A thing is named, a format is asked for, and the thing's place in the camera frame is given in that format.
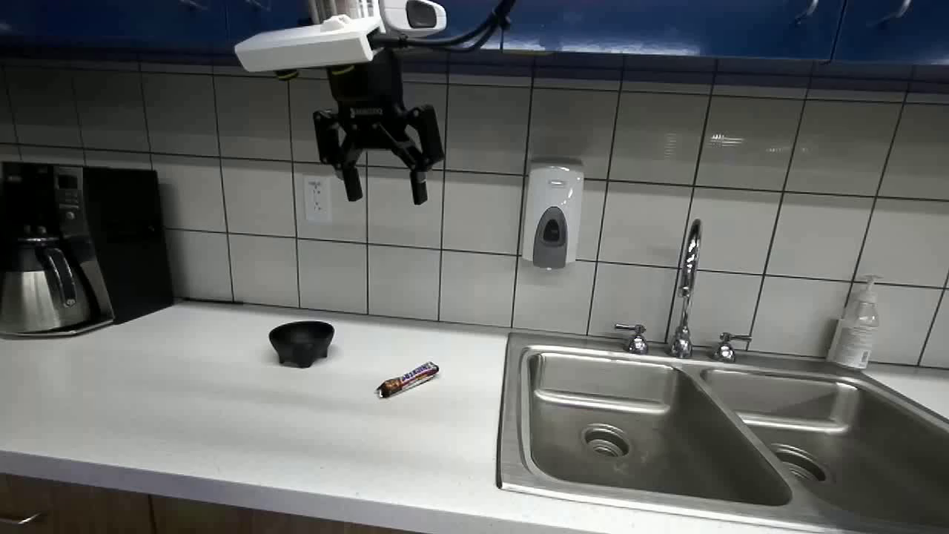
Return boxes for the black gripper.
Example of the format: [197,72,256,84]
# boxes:
[316,50,446,204]

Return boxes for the snickers candy bar packet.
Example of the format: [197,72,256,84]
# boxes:
[376,363,439,401]

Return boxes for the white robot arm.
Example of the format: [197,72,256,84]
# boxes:
[311,0,446,204]

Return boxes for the black bowl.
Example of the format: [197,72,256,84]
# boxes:
[271,320,335,369]

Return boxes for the black coffee maker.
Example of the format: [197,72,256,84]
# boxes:
[0,162,172,334]

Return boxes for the steel coffee carafe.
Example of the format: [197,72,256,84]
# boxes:
[0,238,93,339]

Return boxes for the chrome sink faucet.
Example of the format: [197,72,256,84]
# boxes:
[668,220,703,360]

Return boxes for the blue upper cabinet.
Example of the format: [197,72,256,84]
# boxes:
[0,0,949,69]

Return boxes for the stainless steel double sink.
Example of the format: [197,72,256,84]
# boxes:
[495,334,949,534]

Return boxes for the wooden lower cabinet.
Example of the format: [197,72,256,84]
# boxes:
[0,474,400,534]

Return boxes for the clear pump soap bottle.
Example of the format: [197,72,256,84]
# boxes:
[827,278,878,370]

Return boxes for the white wall outlet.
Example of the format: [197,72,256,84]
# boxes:
[302,176,333,223]

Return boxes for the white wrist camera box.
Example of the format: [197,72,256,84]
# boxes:
[235,15,381,72]

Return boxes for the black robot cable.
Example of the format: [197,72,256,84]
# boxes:
[372,0,519,53]

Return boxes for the white wall soap dispenser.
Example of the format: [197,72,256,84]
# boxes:
[523,161,585,269]

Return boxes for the chrome left faucet handle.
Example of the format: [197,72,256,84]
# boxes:
[614,323,651,352]

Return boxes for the chrome faucet handle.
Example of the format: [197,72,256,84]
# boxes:
[614,323,651,352]
[714,331,750,363]

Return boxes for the chrome right faucet handle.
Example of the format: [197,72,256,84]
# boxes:
[714,331,750,363]

